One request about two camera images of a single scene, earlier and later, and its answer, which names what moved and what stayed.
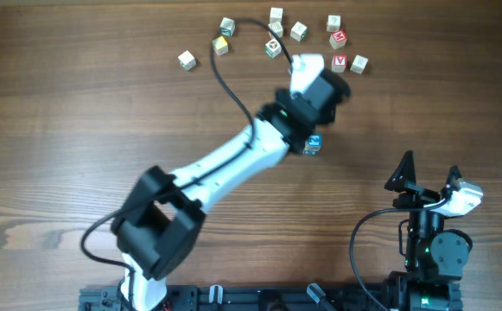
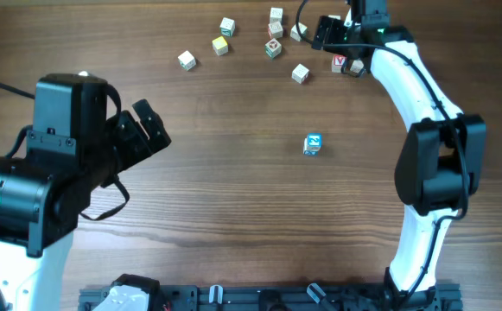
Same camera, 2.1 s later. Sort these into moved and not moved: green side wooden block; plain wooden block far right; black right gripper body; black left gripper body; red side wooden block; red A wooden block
Moved: black left gripper body; black right gripper body
Not moved: red side wooden block; red A wooden block; green side wooden block; plain wooden block far right
